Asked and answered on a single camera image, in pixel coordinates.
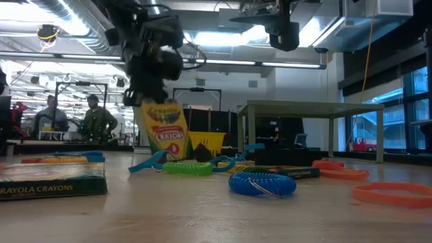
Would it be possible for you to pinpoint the yellow coil keychain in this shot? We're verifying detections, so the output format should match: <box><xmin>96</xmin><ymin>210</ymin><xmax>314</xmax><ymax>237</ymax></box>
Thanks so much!
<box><xmin>39</xmin><ymin>155</ymin><xmax>89</xmax><ymax>165</ymax></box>

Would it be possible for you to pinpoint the black device with yellow cable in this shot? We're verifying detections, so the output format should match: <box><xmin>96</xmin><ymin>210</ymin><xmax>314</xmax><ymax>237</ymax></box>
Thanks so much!
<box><xmin>36</xmin><ymin>23</ymin><xmax>61</xmax><ymax>45</ymax></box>

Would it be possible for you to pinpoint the black metal frame stand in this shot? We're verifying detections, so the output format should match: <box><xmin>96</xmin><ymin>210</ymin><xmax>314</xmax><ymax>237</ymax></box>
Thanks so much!
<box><xmin>172</xmin><ymin>86</ymin><xmax>223</xmax><ymax>112</ymax></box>
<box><xmin>53</xmin><ymin>80</ymin><xmax>109</xmax><ymax>142</ymax></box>

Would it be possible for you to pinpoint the green perforated metal shelf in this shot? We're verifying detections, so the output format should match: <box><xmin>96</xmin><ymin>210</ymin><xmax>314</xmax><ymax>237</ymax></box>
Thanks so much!
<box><xmin>236</xmin><ymin>99</ymin><xmax>385</xmax><ymax>164</ymax></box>

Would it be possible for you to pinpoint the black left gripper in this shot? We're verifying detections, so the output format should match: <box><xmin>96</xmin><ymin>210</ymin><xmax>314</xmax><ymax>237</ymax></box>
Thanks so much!
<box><xmin>121</xmin><ymin>40</ymin><xmax>185</xmax><ymax>108</ymax></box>

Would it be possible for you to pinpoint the long ceiling light bar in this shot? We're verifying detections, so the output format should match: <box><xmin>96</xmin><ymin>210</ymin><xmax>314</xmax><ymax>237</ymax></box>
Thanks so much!
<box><xmin>0</xmin><ymin>50</ymin><xmax>327</xmax><ymax>70</ymax></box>

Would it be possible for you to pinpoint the green coil keychain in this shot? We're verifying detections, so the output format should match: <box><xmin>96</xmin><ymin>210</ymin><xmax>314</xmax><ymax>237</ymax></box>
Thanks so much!
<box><xmin>163</xmin><ymin>161</ymin><xmax>215</xmax><ymax>177</ymax></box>

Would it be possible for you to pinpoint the Crayola crayon box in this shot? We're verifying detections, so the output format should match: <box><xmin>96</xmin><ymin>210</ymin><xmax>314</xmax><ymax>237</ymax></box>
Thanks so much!
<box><xmin>217</xmin><ymin>161</ymin><xmax>321</xmax><ymax>180</ymax></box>
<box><xmin>140</xmin><ymin>99</ymin><xmax>195</xmax><ymax>161</ymax></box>
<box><xmin>0</xmin><ymin>162</ymin><xmax>109</xmax><ymax>203</ymax></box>

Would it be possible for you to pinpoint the blue chair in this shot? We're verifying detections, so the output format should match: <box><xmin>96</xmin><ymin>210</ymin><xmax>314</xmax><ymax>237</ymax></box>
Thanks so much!
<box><xmin>293</xmin><ymin>133</ymin><xmax>321</xmax><ymax>152</ymax></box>

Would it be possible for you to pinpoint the red equipment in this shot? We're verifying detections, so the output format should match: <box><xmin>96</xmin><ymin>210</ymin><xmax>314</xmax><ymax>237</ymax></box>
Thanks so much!
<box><xmin>11</xmin><ymin>101</ymin><xmax>30</xmax><ymax>139</ymax></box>

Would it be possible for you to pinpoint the grey ceiling box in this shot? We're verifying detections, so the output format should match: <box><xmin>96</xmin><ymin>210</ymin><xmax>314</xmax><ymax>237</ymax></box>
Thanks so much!
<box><xmin>217</xmin><ymin>7</ymin><xmax>241</xmax><ymax>30</ymax></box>

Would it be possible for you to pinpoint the long ribbed silver duct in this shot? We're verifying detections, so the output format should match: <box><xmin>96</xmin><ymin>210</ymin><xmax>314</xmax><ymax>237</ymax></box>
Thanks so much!
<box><xmin>30</xmin><ymin>0</ymin><xmax>122</xmax><ymax>57</ymax></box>

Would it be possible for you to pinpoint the yellow hanging cable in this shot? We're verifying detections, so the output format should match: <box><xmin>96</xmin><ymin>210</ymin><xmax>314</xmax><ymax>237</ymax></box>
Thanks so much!
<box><xmin>360</xmin><ymin>0</ymin><xmax>377</xmax><ymax>94</ymax></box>

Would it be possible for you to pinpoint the red object beyond window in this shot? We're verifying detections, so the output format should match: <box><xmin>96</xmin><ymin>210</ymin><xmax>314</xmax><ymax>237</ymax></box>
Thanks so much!
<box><xmin>350</xmin><ymin>143</ymin><xmax>378</xmax><ymax>152</ymax></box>

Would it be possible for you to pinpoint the white table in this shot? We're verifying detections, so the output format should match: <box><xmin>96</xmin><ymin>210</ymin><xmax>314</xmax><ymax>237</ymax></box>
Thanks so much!
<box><xmin>37</xmin><ymin>130</ymin><xmax>68</xmax><ymax>142</ymax></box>

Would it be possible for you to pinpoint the blue coil keychain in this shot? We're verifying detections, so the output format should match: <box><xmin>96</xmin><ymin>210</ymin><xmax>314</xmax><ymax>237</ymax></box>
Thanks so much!
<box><xmin>228</xmin><ymin>172</ymin><xmax>298</xmax><ymax>198</ymax></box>

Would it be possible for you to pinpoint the yellow plastic basket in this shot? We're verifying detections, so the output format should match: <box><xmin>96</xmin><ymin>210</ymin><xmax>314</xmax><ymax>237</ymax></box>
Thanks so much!
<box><xmin>187</xmin><ymin>130</ymin><xmax>227</xmax><ymax>158</ymax></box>

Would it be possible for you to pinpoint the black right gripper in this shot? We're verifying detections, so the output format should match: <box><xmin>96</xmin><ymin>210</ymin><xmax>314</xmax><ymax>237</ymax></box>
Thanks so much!
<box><xmin>229</xmin><ymin>0</ymin><xmax>300</xmax><ymax>52</ymax></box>

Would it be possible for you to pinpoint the person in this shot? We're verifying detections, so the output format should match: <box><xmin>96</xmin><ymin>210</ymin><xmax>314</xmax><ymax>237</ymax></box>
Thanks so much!
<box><xmin>79</xmin><ymin>93</ymin><xmax>119</xmax><ymax>142</ymax></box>
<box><xmin>32</xmin><ymin>94</ymin><xmax>70</xmax><ymax>141</ymax></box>

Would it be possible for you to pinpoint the black cabinet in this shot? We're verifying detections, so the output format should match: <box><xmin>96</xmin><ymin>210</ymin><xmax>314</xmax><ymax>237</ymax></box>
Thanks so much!
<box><xmin>255</xmin><ymin>117</ymin><xmax>306</xmax><ymax>150</ymax></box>
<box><xmin>184</xmin><ymin>107</ymin><xmax>239</xmax><ymax>148</ymax></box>

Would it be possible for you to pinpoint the white ceiling unit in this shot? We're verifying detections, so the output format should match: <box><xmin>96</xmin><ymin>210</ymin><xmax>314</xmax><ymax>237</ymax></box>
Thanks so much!
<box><xmin>373</xmin><ymin>0</ymin><xmax>414</xmax><ymax>18</ymax></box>

